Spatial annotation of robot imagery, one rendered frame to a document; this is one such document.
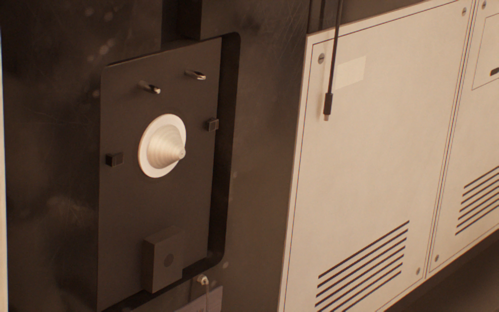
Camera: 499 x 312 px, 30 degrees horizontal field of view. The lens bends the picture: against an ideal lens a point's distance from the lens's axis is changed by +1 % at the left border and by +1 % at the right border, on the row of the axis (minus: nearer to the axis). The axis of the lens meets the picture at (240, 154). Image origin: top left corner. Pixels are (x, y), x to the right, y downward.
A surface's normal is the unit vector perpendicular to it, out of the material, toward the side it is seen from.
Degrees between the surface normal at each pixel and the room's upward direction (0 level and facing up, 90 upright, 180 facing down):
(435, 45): 90
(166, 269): 90
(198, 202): 90
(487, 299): 0
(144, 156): 90
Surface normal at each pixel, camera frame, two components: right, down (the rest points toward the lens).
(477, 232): 0.77, 0.30
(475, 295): 0.07, -0.91
